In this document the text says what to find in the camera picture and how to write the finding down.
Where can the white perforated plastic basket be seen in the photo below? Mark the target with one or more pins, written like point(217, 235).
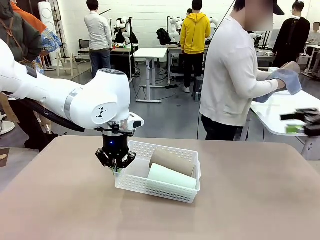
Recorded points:
point(160, 195)

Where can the figure in orange blue clothes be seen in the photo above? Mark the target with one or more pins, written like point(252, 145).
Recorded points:
point(50, 40)

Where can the person in black coat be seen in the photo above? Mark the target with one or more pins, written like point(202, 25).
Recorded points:
point(291, 37)

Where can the white tower fan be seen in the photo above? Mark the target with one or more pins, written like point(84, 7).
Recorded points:
point(46, 15)

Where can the person's right forearm white sleeve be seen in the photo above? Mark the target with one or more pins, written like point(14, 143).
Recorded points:
point(268, 83)

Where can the black mesh chair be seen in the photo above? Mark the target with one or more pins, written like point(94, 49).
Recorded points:
point(83, 45)

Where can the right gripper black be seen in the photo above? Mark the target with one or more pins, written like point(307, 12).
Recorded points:
point(312, 122)

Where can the wooden top background desk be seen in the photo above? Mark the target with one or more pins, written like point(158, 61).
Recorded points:
point(120, 50)

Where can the person in white sweater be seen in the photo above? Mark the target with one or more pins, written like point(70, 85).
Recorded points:
point(225, 75)

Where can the seated person in pale top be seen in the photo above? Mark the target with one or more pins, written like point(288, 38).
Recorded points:
point(315, 36)

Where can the white desk with thin legs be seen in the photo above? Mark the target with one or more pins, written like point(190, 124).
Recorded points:
point(313, 47)

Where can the white wooden step stool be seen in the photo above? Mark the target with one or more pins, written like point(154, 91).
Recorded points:
point(58, 62)

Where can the pale green cup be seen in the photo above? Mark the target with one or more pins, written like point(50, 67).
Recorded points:
point(170, 177)

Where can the white height-adjustable desk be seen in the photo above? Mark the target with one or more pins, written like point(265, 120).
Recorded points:
point(150, 52)

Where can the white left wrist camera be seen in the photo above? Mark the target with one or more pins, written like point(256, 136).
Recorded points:
point(137, 121)

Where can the man in yellow hoodie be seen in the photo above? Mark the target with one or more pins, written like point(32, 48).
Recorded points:
point(195, 32)

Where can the dark brown cardboard box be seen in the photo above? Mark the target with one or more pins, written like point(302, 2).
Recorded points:
point(3, 160)

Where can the man in white shirt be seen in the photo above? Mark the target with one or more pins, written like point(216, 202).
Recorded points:
point(98, 30)

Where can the white background robot dark jacket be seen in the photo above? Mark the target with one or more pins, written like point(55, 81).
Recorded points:
point(173, 30)

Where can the grey plastic stool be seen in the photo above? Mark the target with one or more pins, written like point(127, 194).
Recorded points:
point(197, 86)

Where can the white background robot black stand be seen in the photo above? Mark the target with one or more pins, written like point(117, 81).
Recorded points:
point(122, 27)

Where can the person in dark clothes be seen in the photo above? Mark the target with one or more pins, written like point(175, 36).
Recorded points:
point(189, 11)

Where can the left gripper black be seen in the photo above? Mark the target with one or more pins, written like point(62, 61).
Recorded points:
point(115, 146)

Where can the light blue cloth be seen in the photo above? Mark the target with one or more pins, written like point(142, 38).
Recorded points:
point(290, 80)

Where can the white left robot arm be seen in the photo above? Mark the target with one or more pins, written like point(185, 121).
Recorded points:
point(100, 100)

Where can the grey frame background desk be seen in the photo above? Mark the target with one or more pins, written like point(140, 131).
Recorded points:
point(175, 50)

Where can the white round floor stand base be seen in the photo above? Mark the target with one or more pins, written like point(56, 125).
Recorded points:
point(6, 127)

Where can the black floor power strip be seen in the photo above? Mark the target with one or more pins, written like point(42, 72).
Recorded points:
point(172, 86)

